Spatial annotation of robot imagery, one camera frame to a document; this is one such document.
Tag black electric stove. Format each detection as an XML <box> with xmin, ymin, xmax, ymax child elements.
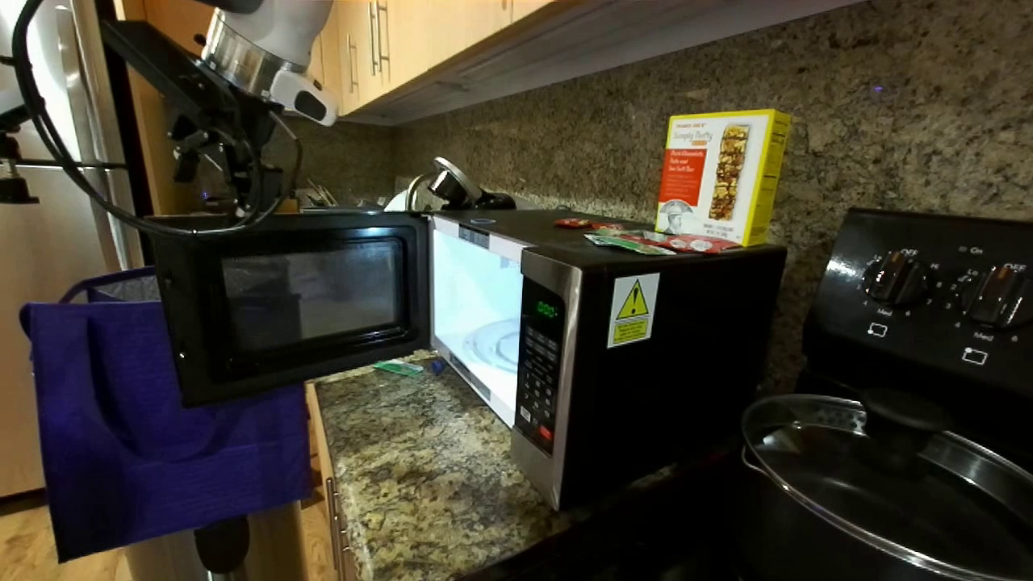
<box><xmin>466</xmin><ymin>211</ymin><xmax>1033</xmax><ymax>581</ymax></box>

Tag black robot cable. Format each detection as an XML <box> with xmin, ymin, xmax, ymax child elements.
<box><xmin>7</xmin><ymin>0</ymin><xmax>285</xmax><ymax>240</ymax></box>

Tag black and silver microwave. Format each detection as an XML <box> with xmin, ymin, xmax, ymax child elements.
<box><xmin>152</xmin><ymin>211</ymin><xmax>788</xmax><ymax>511</ymax></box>

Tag green sticker label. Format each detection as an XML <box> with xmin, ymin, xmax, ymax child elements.
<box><xmin>375</xmin><ymin>363</ymin><xmax>423</xmax><ymax>378</ymax></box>

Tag blue fabric tote bag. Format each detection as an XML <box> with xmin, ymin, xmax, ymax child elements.
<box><xmin>21</xmin><ymin>271</ymin><xmax>312</xmax><ymax>561</ymax></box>

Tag silver kettle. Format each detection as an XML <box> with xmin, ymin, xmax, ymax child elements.
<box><xmin>389</xmin><ymin>155</ymin><xmax>516</xmax><ymax>214</ymax></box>

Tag red green snack packets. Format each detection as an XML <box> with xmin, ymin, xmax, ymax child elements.
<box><xmin>554</xmin><ymin>217</ymin><xmax>735</xmax><ymax>255</ymax></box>

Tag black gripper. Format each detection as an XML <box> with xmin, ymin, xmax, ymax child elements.
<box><xmin>99</xmin><ymin>18</ymin><xmax>286</xmax><ymax>223</ymax></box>

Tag stainless steel refrigerator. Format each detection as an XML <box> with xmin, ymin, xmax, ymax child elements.
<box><xmin>0</xmin><ymin>0</ymin><xmax>141</xmax><ymax>496</ymax></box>

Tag yellow food box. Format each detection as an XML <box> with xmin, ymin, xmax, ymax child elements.
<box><xmin>654</xmin><ymin>109</ymin><xmax>793</xmax><ymax>247</ymax></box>

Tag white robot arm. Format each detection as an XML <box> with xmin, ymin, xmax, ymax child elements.
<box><xmin>104</xmin><ymin>0</ymin><xmax>337</xmax><ymax>223</ymax></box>

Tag wooden upper cabinets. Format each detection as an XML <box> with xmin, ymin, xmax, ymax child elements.
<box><xmin>110</xmin><ymin>0</ymin><xmax>865</xmax><ymax>219</ymax></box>

